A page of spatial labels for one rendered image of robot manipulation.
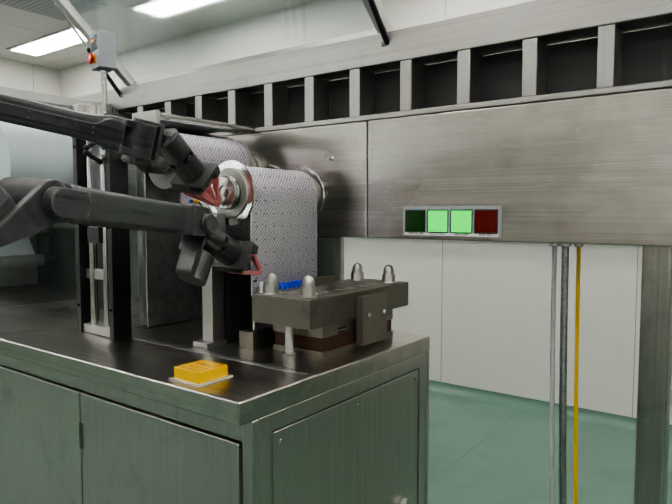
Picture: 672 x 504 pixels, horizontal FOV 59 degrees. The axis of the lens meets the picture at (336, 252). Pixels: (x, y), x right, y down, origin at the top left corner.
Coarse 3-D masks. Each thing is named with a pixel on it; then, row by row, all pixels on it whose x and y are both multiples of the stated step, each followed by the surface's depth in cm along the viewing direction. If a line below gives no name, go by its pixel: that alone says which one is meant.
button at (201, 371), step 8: (200, 360) 113; (176, 368) 109; (184, 368) 108; (192, 368) 108; (200, 368) 108; (208, 368) 108; (216, 368) 108; (224, 368) 110; (176, 376) 109; (184, 376) 108; (192, 376) 106; (200, 376) 105; (208, 376) 107; (216, 376) 108; (224, 376) 110
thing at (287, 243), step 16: (256, 224) 134; (272, 224) 138; (288, 224) 143; (304, 224) 148; (256, 240) 134; (272, 240) 138; (288, 240) 143; (304, 240) 148; (272, 256) 139; (288, 256) 143; (304, 256) 148; (272, 272) 139; (288, 272) 144; (304, 272) 148; (256, 288) 135
